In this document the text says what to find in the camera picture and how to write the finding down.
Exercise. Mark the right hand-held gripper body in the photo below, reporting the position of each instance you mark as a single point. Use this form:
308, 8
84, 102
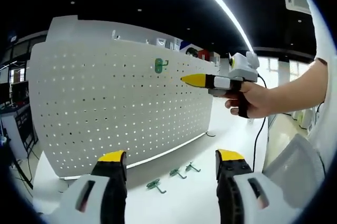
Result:
243, 69

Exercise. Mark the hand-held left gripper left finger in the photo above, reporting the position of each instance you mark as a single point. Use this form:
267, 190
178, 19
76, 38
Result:
92, 200

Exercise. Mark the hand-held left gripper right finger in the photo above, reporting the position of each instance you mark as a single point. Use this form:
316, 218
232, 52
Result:
242, 200

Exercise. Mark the green hook assembly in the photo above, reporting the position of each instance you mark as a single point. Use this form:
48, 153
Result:
158, 67
190, 167
173, 172
152, 184

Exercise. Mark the white perforated mounting plate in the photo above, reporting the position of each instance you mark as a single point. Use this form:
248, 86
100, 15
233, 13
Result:
118, 108

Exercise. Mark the grey mounting plate foot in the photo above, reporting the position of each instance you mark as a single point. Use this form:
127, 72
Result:
210, 134

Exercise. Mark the person's right hand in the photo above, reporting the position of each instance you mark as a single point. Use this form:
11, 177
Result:
259, 101

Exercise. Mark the red box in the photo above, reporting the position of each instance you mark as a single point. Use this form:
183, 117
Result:
204, 54

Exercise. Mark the grey mesh office chair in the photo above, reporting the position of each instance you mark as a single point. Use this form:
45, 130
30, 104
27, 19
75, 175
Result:
295, 166

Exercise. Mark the long ceiling light strip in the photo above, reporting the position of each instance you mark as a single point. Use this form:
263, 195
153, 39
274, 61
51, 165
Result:
218, 0

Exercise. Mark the dark equipment cabinet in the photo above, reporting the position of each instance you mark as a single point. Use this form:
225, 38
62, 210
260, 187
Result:
26, 126

